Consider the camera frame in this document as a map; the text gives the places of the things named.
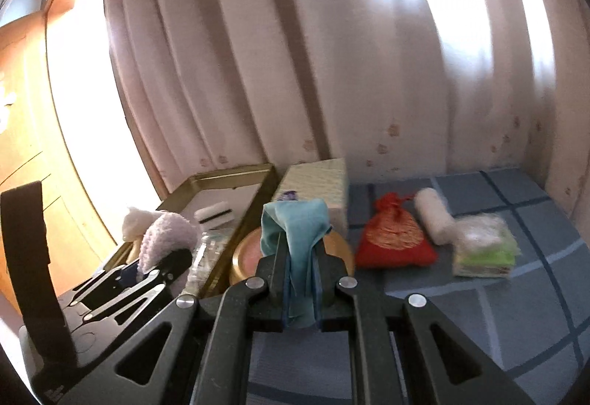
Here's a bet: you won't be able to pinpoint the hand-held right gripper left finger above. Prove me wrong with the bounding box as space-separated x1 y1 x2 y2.
104 255 289 405

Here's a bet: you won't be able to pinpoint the clear plastic bag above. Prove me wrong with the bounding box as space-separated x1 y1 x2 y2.
186 230 232 293

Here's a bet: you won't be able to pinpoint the pink fluffy pad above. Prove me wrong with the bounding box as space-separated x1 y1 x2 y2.
138 211 204 275

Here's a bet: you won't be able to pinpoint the teal cloth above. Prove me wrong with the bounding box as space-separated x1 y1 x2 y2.
259 198 333 329

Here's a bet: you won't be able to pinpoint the rectangular gold tin box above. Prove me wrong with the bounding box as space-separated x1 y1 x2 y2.
108 164 280 300

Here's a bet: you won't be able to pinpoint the white sponge with black stripe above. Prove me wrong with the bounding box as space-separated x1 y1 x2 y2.
194 201 241 229

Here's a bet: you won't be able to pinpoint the pale green tissue box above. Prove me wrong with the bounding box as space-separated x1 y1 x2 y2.
272 158 350 238

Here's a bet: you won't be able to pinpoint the white cloth roll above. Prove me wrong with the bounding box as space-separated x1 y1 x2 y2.
413 187 457 246

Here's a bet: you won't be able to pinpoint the round gold tin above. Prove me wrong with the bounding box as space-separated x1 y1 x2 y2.
229 227 355 290

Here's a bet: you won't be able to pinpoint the red embroidered pouch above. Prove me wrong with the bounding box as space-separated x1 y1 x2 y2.
355 192 438 270

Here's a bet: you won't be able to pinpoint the green tissue packet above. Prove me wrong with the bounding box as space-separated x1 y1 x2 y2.
452 214 519 279

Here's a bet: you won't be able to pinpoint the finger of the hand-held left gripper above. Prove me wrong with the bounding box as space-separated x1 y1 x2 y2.
84 247 195 327
74 258 145 301

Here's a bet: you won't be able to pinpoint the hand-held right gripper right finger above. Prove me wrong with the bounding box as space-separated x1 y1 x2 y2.
314 254 535 405

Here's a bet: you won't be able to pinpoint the pink floral curtain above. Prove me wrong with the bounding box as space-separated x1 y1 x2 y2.
102 0 584 205

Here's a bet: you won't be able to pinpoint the blue plaid bedsheet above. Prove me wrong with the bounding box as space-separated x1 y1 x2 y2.
246 166 590 405

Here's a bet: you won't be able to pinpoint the wooden cabinet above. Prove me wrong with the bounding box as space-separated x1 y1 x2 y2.
0 0 160 309

